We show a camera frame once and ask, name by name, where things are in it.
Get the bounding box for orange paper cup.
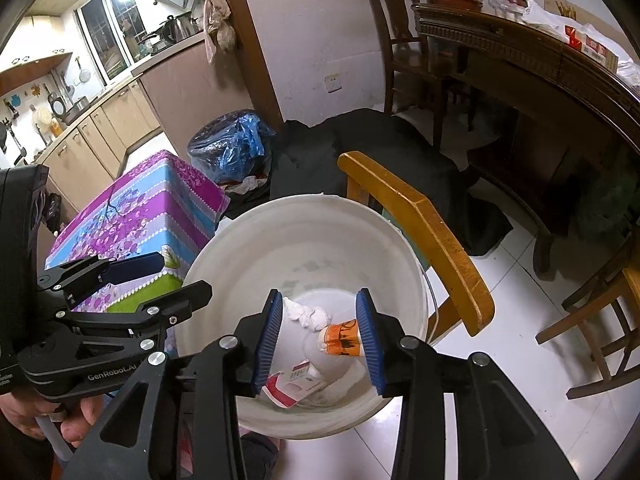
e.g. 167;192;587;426
317;318;364;358

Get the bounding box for red white medicine box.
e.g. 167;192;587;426
262;361;328;410

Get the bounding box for white tissue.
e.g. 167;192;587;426
283;297;332;332

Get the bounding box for blue black trash bag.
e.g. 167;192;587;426
188;110;277;184

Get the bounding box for beige kitchen cabinets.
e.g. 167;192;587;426
37;32;253;210

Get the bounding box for kitchen window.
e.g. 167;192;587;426
76;0;149;84

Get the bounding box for person's left hand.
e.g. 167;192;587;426
0;391;106;450

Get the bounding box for floral striped tablecloth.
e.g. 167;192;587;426
46;151;230;313

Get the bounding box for white plastic bucket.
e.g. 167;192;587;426
175;194;428;440

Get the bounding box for yellow wooden chair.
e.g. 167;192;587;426
337;151;495;340

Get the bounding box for black cloth pile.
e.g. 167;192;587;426
269;106;516;256

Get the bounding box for light wooden stool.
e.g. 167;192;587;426
536;250;639;400

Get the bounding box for steel kettle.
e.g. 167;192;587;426
158;15;180;44

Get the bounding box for hanging beige cloth bags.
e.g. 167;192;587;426
203;0;236;65

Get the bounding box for dark wooden dining table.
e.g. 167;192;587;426
413;4;639;275

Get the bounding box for dark wooden chair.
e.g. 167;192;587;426
369;0;448;151

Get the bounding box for white wall socket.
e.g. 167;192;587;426
323;74;342;93

